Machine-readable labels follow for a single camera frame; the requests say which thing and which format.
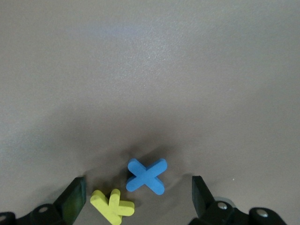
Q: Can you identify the yellow foam letter K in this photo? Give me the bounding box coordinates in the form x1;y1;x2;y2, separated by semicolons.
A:
90;188;135;225

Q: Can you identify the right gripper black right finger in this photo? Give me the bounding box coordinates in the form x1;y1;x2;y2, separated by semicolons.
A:
189;175;249;225

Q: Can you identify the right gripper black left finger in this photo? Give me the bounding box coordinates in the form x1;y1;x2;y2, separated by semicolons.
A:
16;177;87;225

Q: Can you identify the brown table cover sheet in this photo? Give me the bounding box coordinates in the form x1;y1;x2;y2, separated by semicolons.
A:
0;0;300;225

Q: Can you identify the blue foam plus sign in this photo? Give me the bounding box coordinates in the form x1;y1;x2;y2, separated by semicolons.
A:
126;158;168;195

